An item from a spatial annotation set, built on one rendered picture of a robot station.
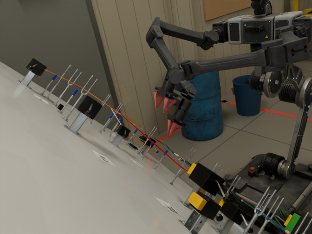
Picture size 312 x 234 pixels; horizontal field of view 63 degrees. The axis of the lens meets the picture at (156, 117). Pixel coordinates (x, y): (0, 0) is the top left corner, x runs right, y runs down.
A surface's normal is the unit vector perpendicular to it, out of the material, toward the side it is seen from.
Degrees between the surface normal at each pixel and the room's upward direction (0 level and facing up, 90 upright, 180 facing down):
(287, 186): 0
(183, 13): 90
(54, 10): 90
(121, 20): 90
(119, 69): 90
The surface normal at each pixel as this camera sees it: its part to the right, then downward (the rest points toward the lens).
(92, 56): 0.64, 0.22
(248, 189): -0.18, -0.89
